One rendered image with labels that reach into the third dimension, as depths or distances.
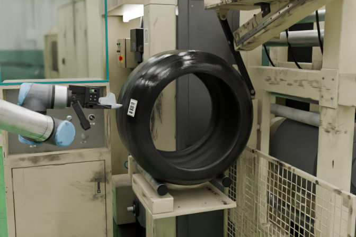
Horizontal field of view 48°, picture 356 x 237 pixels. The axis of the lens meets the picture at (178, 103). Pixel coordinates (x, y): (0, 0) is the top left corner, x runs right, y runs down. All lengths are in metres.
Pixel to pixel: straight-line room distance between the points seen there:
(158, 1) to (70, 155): 0.94
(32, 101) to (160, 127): 0.68
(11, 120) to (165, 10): 0.93
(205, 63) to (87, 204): 1.14
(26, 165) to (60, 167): 0.17
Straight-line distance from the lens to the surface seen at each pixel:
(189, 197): 1.79
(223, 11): 1.92
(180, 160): 1.86
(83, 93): 1.53
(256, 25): 1.76
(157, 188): 1.59
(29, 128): 1.32
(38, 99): 1.50
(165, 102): 1.90
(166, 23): 1.89
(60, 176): 2.23
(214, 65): 1.56
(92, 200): 2.30
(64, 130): 1.39
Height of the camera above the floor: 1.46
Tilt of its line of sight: 8 degrees down
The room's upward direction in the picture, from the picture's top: straight up
